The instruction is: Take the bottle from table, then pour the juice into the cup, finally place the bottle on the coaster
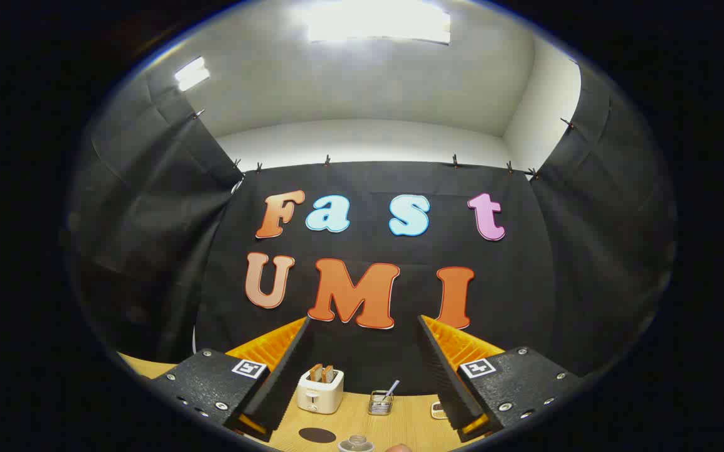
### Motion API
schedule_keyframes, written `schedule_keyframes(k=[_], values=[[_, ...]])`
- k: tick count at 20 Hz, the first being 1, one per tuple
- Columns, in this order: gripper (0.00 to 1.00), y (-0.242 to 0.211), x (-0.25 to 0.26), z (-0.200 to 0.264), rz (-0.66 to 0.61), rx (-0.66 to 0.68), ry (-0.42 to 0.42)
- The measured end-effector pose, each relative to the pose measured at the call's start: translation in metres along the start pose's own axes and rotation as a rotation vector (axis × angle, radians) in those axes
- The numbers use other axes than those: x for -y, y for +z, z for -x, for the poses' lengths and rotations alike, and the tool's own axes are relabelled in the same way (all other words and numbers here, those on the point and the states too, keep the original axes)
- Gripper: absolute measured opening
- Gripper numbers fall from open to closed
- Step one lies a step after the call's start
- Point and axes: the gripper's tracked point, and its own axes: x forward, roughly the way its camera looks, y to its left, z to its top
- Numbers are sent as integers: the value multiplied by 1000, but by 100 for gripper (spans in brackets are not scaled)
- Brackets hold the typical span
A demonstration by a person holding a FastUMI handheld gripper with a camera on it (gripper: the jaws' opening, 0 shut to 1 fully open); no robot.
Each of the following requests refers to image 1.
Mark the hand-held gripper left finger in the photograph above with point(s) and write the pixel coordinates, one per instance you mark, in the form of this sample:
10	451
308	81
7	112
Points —
283	376

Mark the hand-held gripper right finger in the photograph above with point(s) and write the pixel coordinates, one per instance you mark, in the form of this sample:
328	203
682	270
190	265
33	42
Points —
447	376

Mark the round dark brown coaster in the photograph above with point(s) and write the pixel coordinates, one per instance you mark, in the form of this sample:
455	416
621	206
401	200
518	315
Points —
317	435

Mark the clear juice bottle white label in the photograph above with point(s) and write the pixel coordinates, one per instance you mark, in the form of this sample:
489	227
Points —
356	444

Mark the toast slice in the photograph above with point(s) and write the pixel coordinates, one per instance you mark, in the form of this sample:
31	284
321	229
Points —
315	373
328	374

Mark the white dish green contents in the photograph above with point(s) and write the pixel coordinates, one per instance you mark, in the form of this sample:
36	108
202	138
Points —
438	411

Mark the white toaster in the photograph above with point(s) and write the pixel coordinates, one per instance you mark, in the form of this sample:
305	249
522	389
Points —
319	395

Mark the metal spoon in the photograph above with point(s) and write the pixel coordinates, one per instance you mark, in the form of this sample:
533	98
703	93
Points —
392	388

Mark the wooden table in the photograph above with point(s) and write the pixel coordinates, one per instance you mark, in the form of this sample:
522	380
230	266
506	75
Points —
399	430

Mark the small ceiling light panel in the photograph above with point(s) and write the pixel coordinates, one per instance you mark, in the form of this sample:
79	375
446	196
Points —
191	73

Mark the large ceiling light panel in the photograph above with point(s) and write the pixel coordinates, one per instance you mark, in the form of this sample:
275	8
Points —
377	22

